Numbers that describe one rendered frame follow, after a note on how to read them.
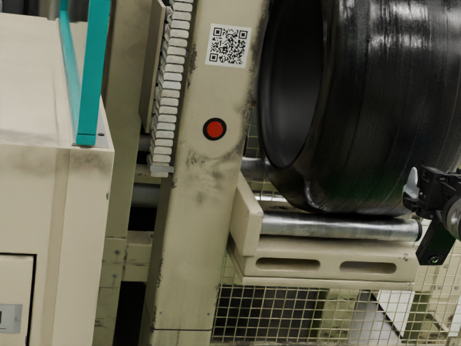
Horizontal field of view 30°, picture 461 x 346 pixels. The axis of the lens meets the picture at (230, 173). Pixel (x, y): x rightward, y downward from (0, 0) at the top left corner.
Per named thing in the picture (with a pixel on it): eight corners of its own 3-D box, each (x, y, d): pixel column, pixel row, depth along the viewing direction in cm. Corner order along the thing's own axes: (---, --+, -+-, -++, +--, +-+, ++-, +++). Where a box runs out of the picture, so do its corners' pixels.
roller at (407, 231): (247, 213, 166) (247, 236, 165) (254, 206, 162) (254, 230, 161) (411, 222, 175) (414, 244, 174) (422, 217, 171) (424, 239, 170)
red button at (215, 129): (206, 136, 160) (208, 121, 159) (204, 134, 162) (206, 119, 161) (221, 138, 161) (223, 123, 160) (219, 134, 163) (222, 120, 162)
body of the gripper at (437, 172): (457, 166, 145) (494, 187, 134) (448, 215, 147) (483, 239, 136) (416, 163, 143) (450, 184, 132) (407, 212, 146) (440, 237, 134)
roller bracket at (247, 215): (241, 259, 160) (250, 211, 156) (202, 174, 195) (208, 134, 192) (258, 259, 160) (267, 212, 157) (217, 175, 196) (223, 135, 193)
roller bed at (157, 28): (145, 132, 200) (161, 6, 189) (138, 112, 213) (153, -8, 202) (227, 139, 205) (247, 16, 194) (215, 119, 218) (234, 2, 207)
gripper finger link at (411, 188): (412, 160, 153) (435, 175, 145) (406, 192, 155) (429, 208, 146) (396, 159, 153) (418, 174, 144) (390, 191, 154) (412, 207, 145)
